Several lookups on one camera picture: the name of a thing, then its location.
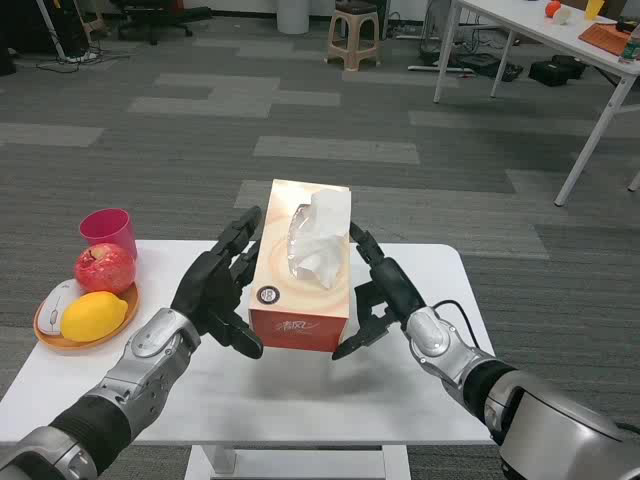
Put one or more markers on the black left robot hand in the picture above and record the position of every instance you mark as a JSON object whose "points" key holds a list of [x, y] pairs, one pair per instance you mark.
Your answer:
{"points": [[210, 285]]}

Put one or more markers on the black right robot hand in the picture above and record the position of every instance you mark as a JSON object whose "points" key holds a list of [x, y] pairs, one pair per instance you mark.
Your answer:
{"points": [[395, 290]]}

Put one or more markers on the orange tissue box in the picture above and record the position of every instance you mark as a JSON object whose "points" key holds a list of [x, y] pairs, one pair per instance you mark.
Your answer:
{"points": [[280, 260]]}

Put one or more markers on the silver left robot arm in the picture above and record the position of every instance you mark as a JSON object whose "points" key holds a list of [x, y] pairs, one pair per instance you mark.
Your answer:
{"points": [[145, 360]]}

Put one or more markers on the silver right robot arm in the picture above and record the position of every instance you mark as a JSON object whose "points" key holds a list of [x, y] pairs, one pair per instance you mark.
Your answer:
{"points": [[450, 350]]}

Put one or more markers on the orange plate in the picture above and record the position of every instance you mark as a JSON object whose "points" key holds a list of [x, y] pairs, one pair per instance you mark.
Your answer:
{"points": [[117, 329]]}

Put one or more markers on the red apple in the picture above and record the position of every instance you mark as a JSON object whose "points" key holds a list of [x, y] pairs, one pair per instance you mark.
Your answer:
{"points": [[102, 270]]}

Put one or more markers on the pink plastic cup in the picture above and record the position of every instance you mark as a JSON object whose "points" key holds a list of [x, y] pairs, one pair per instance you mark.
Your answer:
{"points": [[107, 230]]}

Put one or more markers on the yellow lemon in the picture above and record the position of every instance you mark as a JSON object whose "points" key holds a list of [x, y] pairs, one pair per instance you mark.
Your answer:
{"points": [[92, 317]]}

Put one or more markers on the white computer mouse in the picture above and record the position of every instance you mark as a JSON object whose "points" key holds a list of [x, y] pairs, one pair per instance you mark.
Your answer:
{"points": [[50, 312]]}

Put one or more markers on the black flat bag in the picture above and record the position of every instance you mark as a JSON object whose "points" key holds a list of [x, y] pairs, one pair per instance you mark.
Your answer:
{"points": [[487, 65]]}

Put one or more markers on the white power strip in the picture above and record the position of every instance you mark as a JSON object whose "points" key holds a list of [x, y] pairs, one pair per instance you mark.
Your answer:
{"points": [[80, 57]]}

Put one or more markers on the black office chair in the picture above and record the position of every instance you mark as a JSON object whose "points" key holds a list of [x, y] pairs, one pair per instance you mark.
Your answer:
{"points": [[150, 22]]}

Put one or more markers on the black hard case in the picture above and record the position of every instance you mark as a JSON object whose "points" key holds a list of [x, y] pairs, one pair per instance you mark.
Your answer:
{"points": [[555, 71]]}

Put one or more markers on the beige plastic stool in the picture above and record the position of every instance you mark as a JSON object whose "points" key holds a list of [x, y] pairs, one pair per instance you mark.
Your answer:
{"points": [[356, 15]]}

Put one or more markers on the white cylindrical bin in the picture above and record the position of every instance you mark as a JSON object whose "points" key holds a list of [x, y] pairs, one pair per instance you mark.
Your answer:
{"points": [[292, 15]]}

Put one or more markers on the white long desk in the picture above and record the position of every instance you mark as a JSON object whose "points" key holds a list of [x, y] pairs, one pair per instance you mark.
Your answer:
{"points": [[525, 22]]}

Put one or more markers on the white metal stand leg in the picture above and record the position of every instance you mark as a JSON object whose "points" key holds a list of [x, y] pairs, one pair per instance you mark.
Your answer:
{"points": [[50, 30]]}

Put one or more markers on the black round floor bin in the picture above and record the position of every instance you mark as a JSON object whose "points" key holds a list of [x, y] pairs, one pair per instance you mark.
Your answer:
{"points": [[6, 62]]}

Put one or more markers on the black cabinet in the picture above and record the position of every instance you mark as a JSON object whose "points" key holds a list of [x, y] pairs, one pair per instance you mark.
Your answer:
{"points": [[25, 25]]}

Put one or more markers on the small white cup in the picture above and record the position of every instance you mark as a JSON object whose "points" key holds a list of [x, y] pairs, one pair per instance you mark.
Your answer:
{"points": [[563, 16]]}

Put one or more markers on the small orange ball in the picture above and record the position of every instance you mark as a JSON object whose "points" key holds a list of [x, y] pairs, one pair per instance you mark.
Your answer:
{"points": [[552, 9]]}

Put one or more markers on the orange flat tray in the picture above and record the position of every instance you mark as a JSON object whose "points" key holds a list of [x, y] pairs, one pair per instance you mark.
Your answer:
{"points": [[605, 40]]}

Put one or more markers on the clear bottle green label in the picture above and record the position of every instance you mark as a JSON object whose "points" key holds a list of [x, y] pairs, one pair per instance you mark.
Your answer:
{"points": [[631, 52]]}

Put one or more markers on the yellow cup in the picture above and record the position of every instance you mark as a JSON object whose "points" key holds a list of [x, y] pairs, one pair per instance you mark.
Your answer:
{"points": [[594, 9]]}

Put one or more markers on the black and yellow tool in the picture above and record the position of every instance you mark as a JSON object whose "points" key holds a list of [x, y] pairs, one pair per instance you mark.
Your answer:
{"points": [[629, 25]]}

